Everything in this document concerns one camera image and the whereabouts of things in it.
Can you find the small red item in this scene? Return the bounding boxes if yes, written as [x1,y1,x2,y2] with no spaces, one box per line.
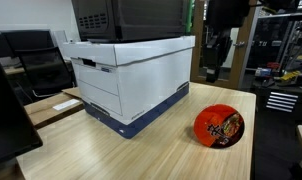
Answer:
[266,61,281,71]

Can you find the red instant noodle bowl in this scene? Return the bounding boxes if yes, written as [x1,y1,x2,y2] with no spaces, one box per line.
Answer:
[193,103,246,150]

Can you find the black microwave oven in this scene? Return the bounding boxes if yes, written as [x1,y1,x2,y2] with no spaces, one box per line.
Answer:
[70,0,189,44]

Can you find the black mesh office chair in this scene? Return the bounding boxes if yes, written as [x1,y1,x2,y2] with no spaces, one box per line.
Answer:
[14,46,76,98]

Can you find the black cabinet with white stripes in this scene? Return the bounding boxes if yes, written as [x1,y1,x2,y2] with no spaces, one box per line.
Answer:
[252,81,302,123]

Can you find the flat brown cardboard box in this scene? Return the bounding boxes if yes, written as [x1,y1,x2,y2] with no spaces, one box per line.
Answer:
[24,87,85,130]

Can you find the wooden framed glass door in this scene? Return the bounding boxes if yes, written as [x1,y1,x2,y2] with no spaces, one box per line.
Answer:
[190,0,259,90]

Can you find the white blue cardboard storage box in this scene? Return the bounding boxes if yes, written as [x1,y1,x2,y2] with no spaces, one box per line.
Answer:
[62,34,196,140]

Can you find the yellow power tool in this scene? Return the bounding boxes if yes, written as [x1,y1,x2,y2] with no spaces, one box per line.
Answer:
[280,68,302,83]

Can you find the small blue box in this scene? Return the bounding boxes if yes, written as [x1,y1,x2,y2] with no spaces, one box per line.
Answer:
[255,67,273,78]

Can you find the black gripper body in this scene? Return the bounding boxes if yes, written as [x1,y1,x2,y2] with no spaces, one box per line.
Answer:
[204,0,251,46]

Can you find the green tape strip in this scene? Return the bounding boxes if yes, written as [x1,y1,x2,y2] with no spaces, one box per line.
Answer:
[185,0,195,35]

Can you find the large black monitor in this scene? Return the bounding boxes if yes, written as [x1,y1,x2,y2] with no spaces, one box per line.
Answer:
[0,49,44,168]

